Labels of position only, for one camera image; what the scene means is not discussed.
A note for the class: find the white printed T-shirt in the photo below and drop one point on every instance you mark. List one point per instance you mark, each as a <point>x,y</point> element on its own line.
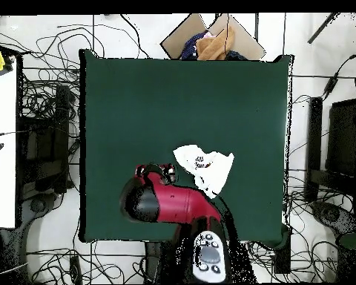
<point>210,175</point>

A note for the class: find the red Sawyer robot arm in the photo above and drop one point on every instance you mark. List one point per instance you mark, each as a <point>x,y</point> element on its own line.
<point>178,204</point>

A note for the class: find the dark green table cloth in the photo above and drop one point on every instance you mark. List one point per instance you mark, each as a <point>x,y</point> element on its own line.
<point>166,104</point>

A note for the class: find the black computer tower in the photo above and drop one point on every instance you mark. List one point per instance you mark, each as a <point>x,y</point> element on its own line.
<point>44,142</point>

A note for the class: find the grey swivel chair base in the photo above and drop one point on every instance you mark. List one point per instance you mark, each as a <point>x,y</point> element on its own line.
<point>332,213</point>
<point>37,205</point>

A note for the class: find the black power strip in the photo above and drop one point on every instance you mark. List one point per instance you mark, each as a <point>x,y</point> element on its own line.
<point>75,268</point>

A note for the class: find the dark blue garment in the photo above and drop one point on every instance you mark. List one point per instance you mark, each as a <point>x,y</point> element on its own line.
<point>190,47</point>

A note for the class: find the white desk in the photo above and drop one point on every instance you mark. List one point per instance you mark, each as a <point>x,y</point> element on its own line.
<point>1,148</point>

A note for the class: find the tan folded garment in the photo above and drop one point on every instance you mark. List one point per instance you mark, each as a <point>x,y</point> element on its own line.
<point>216,46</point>

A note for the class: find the open cardboard box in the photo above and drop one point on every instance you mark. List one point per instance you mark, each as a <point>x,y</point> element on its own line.
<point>246,41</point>

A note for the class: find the black upright stand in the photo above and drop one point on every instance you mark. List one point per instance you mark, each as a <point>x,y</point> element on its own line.
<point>314,133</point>

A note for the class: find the black power adapter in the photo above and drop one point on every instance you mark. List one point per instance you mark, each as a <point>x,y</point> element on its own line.
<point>330,86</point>

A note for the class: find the black thin rod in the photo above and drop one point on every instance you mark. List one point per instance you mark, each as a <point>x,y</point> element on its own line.
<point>322,28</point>

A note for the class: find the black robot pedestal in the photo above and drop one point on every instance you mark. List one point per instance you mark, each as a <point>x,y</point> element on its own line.
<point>154,261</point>

